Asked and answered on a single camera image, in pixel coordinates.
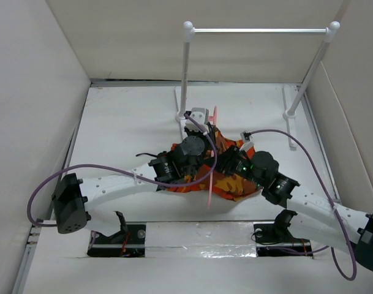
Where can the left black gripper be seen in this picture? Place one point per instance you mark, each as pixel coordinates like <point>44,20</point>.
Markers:
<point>193,132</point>

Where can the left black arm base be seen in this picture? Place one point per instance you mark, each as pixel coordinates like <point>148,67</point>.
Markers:
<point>127,242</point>

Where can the white clothes rack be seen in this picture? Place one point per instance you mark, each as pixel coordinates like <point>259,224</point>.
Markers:
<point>290,103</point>

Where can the orange camouflage trousers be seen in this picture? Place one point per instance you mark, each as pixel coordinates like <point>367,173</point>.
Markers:
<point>232,188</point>

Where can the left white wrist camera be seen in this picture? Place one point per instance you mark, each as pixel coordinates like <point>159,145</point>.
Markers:
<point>200,116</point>

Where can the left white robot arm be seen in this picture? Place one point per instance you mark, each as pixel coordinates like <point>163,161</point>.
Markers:
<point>74,200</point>

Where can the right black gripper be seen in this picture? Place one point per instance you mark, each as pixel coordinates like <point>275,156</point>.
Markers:
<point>225,163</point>

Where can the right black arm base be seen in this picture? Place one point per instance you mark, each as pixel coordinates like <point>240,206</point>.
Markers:
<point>273,238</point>

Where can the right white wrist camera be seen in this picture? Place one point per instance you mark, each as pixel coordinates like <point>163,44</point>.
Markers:
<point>248,141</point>

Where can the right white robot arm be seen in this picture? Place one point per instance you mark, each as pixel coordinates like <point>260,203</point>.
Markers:
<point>304,215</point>

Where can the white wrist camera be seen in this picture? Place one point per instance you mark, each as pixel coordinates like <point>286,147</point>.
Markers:
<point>200,116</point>
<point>248,141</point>

